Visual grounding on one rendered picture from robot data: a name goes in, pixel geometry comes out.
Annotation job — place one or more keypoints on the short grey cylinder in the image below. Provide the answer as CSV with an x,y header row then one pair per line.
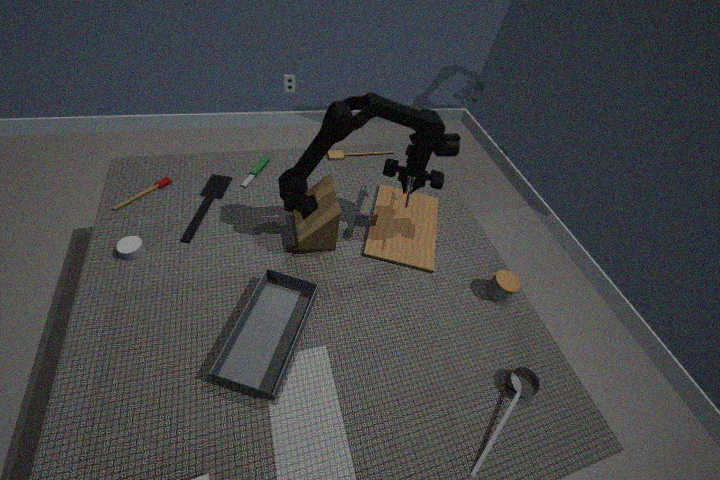
x,y
131,248

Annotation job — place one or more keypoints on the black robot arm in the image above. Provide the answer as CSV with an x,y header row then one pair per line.
x,y
339,122

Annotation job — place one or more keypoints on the grey rectangular tin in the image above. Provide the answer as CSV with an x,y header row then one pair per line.
x,y
258,352

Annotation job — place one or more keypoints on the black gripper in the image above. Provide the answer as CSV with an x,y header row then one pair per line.
x,y
415,168

